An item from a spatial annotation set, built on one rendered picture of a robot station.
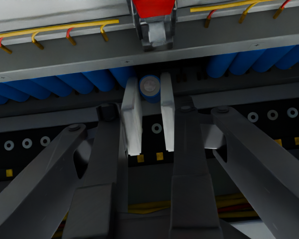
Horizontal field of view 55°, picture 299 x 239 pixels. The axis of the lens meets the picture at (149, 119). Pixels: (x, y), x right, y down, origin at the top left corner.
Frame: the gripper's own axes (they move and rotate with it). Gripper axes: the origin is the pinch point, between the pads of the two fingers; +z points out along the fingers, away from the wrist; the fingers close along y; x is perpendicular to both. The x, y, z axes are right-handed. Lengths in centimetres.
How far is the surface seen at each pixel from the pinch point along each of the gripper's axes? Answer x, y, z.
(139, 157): -8.5, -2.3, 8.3
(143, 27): 5.4, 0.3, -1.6
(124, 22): 5.7, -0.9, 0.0
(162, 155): -8.6, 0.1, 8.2
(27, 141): -5.9, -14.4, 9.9
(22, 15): 6.9, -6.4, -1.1
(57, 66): 3.7, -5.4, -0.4
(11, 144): -6.0, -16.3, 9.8
